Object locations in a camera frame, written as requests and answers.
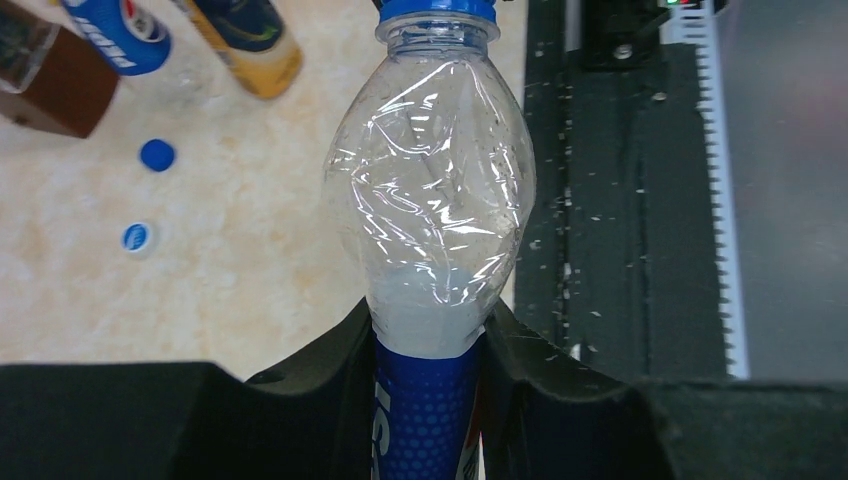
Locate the blue labelled white jar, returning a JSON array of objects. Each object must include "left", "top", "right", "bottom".
[{"left": 323, "top": 12, "right": 536, "bottom": 479}]

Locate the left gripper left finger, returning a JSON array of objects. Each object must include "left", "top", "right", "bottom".
[{"left": 1, "top": 303, "right": 374, "bottom": 479}]

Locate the brown metronome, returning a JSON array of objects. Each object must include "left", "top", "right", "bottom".
[{"left": 1, "top": 1, "right": 120, "bottom": 139}]

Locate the white blue Pocari cap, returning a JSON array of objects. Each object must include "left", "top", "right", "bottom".
[{"left": 121, "top": 221, "right": 160, "bottom": 259}]

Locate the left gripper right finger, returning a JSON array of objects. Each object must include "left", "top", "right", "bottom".
[{"left": 480, "top": 303, "right": 847, "bottom": 479}]

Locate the clear crushed plastic bottle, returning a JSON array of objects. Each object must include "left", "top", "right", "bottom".
[{"left": 59, "top": 0, "right": 210, "bottom": 109}]

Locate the orange juice bottle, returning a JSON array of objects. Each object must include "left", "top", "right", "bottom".
[{"left": 175, "top": 0, "right": 304, "bottom": 100}]

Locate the blue bottle cap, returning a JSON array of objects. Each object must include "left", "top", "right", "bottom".
[{"left": 138, "top": 138, "right": 177, "bottom": 172}]

